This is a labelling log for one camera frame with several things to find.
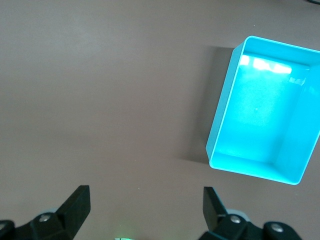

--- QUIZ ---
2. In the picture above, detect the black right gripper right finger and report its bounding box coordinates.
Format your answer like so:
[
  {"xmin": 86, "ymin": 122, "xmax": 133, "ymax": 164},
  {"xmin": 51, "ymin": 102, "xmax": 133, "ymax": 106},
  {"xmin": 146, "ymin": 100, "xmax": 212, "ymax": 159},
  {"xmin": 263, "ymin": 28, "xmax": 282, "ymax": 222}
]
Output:
[{"xmin": 199, "ymin": 186, "xmax": 302, "ymax": 240}]

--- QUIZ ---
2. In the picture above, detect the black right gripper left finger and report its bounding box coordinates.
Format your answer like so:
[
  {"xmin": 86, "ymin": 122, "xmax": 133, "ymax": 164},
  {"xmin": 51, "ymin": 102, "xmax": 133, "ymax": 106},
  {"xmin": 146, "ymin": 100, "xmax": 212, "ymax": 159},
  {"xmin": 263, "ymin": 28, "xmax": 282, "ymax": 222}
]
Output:
[{"xmin": 0, "ymin": 185, "xmax": 92, "ymax": 240}]

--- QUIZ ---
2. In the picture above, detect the teal plastic bin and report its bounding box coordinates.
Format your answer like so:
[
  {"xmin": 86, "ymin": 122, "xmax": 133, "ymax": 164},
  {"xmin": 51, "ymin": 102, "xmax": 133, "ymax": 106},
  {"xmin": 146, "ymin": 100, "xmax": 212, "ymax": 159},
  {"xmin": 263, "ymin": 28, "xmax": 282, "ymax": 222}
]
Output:
[{"xmin": 205, "ymin": 35, "xmax": 320, "ymax": 186}]

